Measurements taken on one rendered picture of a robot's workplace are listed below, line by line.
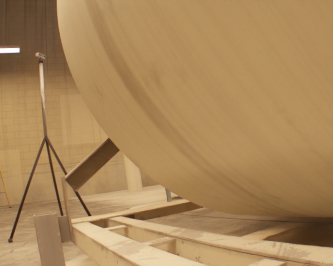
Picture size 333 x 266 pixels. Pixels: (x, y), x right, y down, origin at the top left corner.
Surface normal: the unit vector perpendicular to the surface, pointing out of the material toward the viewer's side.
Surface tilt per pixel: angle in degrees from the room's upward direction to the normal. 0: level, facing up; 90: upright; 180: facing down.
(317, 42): 125
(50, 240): 90
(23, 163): 90
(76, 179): 90
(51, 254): 90
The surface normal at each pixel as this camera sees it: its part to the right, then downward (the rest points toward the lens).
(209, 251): -0.88, 0.07
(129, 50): -0.74, 0.46
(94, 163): 0.45, -0.19
